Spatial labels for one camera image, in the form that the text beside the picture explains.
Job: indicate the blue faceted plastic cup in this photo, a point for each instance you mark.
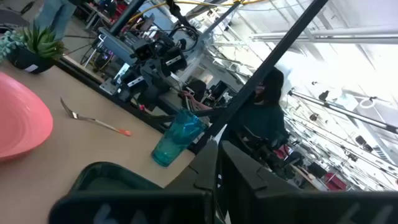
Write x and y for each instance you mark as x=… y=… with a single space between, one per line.
x=175 y=140

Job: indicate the orange plastic plate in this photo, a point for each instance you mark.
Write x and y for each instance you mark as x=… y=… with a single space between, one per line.
x=21 y=121

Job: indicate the dark green tray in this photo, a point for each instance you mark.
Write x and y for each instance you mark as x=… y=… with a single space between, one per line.
x=109 y=179

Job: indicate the succulent plant in black pot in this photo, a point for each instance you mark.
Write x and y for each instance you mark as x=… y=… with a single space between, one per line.
x=34 y=49

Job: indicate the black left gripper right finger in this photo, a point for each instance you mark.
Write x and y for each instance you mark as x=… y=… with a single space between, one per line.
x=311 y=208

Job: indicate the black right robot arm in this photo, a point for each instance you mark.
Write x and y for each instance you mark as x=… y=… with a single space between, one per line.
x=175 y=60

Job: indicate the grey metal pole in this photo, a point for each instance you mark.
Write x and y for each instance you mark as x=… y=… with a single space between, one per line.
x=342 y=110

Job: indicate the person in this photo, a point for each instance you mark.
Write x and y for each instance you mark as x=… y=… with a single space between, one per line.
x=264 y=118
x=56 y=15

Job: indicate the black aluminium rig frame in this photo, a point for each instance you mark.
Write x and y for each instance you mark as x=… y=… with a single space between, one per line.
x=264 y=68

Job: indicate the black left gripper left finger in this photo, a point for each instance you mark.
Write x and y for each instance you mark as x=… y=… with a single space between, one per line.
x=140 y=208

